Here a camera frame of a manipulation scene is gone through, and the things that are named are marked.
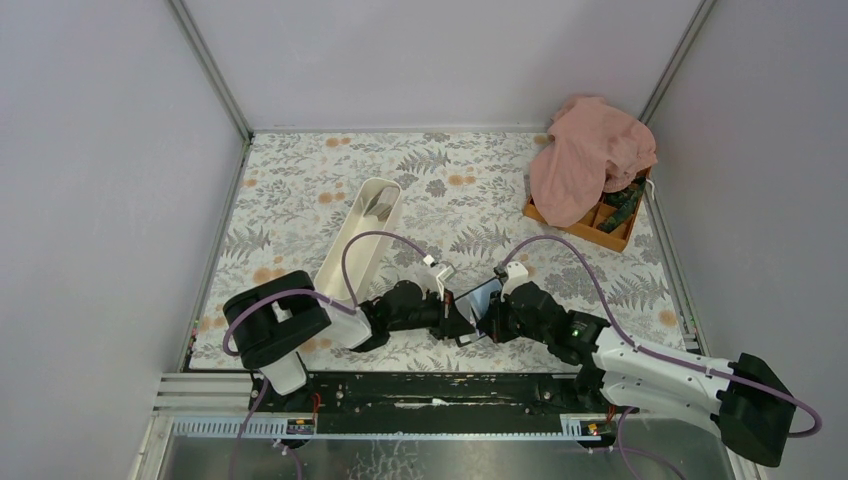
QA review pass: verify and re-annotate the cream plastic oblong tray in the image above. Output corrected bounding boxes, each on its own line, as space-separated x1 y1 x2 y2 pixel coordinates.
314 178 402 306

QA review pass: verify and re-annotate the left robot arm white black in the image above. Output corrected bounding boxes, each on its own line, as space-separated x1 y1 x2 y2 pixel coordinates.
222 270 477 396

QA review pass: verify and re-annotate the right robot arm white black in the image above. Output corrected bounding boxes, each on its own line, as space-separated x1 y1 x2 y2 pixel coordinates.
478 282 796 467

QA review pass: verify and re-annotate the wooden organizer box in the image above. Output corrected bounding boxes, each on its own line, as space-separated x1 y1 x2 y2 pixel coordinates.
558 167 652 252

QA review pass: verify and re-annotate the floral patterned table mat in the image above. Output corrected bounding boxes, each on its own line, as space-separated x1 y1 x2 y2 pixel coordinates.
190 131 694 374

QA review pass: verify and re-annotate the pink cloth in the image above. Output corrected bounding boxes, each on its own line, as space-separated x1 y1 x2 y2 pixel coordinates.
529 95 658 227

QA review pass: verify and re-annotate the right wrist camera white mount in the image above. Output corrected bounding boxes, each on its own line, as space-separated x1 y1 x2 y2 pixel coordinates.
496 261 529 297

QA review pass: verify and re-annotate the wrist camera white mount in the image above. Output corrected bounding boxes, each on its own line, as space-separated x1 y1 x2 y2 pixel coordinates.
424 262 455 299
496 261 529 297

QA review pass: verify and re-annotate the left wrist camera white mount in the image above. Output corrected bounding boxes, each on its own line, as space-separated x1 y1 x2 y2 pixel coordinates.
424 262 455 299

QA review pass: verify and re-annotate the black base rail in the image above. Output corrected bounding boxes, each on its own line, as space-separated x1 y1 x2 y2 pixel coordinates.
248 371 623 441

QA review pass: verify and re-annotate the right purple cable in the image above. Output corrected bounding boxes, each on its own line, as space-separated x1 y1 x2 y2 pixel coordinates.
495 235 823 480

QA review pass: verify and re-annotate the purple cable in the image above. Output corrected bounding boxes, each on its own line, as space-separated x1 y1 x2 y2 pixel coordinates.
221 230 435 480
495 235 823 480

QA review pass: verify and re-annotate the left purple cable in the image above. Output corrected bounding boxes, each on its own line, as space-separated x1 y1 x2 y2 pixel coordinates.
221 230 435 480

